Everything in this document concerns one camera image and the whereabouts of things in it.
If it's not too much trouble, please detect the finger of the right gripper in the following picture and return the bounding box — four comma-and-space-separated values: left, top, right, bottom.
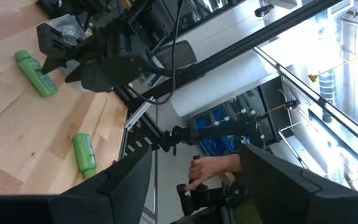
63, 58, 115, 93
36, 22, 78, 75

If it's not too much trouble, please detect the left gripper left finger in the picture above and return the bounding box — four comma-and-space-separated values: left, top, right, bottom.
47, 145, 153, 224

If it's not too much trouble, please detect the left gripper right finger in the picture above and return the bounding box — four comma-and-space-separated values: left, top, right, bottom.
239, 143, 358, 224

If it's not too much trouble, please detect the black mesh puff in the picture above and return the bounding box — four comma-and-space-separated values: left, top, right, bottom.
56, 17, 85, 43

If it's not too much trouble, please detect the green travel bottle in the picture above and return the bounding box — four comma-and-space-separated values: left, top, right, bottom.
14, 49, 59, 98
72, 133, 98, 180

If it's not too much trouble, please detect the clear plastic container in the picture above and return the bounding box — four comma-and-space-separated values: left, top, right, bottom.
47, 14, 88, 46

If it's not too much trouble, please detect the person's hand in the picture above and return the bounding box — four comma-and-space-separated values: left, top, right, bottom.
185, 154, 242, 192

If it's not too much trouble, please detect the white building pillar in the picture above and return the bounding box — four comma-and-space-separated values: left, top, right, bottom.
169, 49, 279, 118

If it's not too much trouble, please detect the long ceiling light strip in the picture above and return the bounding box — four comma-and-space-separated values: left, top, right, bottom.
253, 46, 358, 153

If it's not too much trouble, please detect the blue storage bins shelf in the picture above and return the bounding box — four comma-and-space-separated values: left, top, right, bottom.
194, 102, 260, 156

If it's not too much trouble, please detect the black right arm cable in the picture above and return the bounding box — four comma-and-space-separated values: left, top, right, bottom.
126, 0, 185, 105

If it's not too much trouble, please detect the slanted silver spiral duct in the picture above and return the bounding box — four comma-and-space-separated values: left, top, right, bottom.
318, 68, 339, 108

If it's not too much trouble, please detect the yellow hanging cord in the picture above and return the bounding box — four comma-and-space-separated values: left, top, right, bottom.
308, 49, 358, 83

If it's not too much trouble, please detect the black aluminium table frame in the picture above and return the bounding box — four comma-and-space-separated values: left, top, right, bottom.
113, 0, 344, 162

